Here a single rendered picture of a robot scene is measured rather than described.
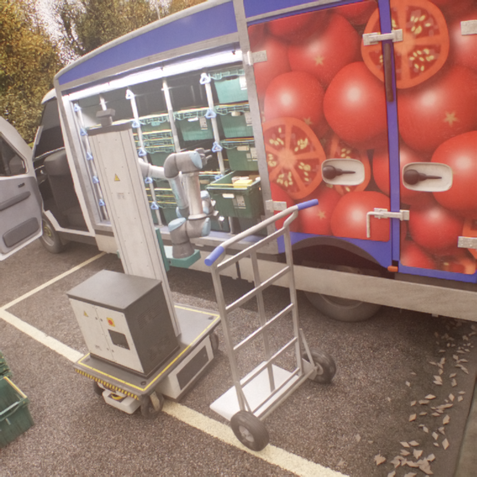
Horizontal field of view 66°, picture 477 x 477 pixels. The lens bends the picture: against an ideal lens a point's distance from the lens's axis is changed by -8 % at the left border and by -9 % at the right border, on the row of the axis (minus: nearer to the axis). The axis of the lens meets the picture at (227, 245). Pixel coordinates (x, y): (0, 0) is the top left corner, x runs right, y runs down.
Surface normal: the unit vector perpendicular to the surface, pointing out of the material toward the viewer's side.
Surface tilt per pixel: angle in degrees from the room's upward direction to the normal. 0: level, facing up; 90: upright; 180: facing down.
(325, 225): 90
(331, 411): 0
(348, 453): 0
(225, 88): 91
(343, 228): 90
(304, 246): 90
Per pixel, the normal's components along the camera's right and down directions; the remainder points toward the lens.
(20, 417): 0.78, 0.18
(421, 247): -0.58, 0.40
